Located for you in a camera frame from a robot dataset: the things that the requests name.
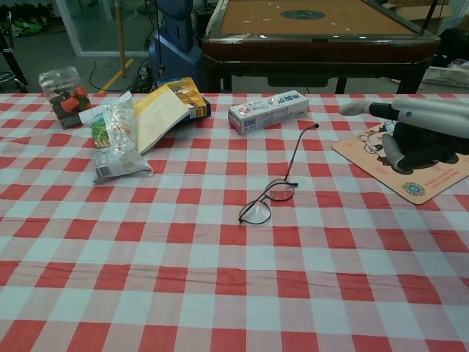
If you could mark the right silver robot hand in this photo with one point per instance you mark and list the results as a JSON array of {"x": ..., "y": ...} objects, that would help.
[{"x": 428, "y": 121}]

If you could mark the thin black metal eyeglasses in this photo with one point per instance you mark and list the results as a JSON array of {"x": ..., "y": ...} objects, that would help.
[{"x": 280, "y": 190}]

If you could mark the white plastic basket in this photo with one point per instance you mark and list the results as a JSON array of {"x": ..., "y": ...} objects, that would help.
[{"x": 447, "y": 76}]

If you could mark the cartoon girl mouse pad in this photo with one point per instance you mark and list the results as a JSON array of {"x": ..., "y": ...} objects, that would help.
[{"x": 421, "y": 187}]

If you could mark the brown mahjong table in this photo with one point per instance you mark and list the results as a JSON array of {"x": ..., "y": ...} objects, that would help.
[{"x": 311, "y": 44}]

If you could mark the white toothpaste box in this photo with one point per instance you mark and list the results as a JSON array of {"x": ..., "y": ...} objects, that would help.
[{"x": 267, "y": 111}]

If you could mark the orange blue cardboard box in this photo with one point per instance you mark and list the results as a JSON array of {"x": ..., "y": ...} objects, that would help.
[{"x": 190, "y": 97}]

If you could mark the blue machine base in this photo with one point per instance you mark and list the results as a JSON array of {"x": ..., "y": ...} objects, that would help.
[{"x": 176, "y": 55}]

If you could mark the yellow white paperback book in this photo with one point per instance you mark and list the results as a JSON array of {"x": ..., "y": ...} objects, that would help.
[{"x": 157, "y": 117}]

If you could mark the red white checkered tablecloth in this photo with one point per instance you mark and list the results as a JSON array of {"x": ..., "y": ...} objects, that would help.
[{"x": 220, "y": 311}]

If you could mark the clear white snack bag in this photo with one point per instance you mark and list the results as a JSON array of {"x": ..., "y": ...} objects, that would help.
[{"x": 113, "y": 146}]

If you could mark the yellow wooden pole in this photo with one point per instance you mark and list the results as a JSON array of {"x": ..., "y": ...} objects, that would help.
[{"x": 121, "y": 36}]

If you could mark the clear plastic toy box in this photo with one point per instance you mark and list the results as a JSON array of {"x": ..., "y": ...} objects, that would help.
[{"x": 62, "y": 95}]

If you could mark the black metal stand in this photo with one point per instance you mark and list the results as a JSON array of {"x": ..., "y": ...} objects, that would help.
[{"x": 10, "y": 55}]

